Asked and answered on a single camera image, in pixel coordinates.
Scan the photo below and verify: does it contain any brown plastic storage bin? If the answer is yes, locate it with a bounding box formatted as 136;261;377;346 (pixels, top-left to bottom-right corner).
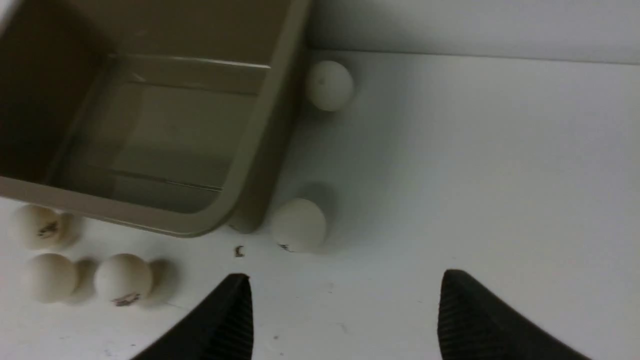
1;0;313;238

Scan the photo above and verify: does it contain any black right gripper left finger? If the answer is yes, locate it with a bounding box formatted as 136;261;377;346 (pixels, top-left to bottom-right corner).
135;273;255;360

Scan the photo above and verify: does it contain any white ping-pong ball corner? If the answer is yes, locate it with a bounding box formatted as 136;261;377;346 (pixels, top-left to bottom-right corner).
269;198;328;253

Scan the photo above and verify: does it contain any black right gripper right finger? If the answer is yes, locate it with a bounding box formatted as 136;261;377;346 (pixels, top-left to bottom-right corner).
438;269;587;360

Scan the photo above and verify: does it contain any white ping-pong ball with logo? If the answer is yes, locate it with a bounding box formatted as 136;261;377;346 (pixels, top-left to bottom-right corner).
93;253;153;307

